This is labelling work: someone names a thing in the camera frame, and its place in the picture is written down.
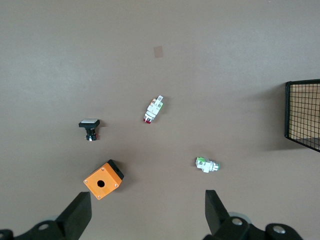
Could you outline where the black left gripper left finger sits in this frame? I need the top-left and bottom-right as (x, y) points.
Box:
(14, 191), (92, 240)

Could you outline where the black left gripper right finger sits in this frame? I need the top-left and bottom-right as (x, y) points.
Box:
(203, 189), (251, 240)

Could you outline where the red push button switch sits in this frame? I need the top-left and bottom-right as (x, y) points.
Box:
(142, 94), (166, 125)

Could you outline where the black rectangular push button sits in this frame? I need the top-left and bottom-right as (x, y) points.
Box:
(78, 118), (101, 143)

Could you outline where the small rectangular tape patch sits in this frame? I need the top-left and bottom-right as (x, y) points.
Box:
(153, 45), (164, 59)

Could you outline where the orange button enclosure box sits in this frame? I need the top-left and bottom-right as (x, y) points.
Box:
(83, 159), (125, 201)

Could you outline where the green push button switch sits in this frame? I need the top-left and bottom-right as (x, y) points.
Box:
(195, 156), (221, 174)

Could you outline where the black wire mesh rack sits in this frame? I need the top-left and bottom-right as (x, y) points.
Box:
(284, 78), (320, 153)

